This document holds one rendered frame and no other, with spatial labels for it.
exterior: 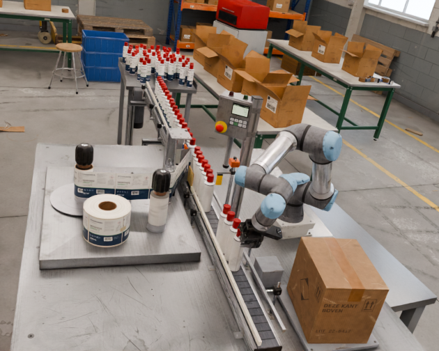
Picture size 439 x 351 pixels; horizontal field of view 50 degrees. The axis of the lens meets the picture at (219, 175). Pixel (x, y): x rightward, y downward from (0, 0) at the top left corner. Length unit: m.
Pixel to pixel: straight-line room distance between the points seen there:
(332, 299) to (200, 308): 0.51
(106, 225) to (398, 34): 7.71
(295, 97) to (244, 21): 3.83
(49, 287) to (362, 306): 1.18
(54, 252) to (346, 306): 1.16
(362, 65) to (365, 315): 4.80
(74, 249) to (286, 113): 2.37
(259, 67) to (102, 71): 3.01
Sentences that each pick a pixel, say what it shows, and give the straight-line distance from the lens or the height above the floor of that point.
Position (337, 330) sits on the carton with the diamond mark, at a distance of 1.85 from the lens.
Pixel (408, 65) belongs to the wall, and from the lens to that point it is 8.86.
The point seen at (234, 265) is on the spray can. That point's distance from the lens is 2.00.
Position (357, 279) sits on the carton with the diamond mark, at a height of 1.12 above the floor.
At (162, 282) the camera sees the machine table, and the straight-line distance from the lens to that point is 1.99.
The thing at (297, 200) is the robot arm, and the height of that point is 1.03.
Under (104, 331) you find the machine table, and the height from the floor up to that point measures 0.83.
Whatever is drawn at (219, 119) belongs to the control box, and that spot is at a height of 1.36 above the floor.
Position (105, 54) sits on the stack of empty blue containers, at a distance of 6.90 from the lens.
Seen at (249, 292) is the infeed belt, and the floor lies 0.88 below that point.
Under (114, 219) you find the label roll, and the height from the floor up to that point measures 1.02.
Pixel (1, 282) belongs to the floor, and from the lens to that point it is 3.30.
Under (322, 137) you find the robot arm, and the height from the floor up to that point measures 1.47.
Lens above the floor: 2.13
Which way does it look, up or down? 27 degrees down
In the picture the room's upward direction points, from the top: 10 degrees clockwise
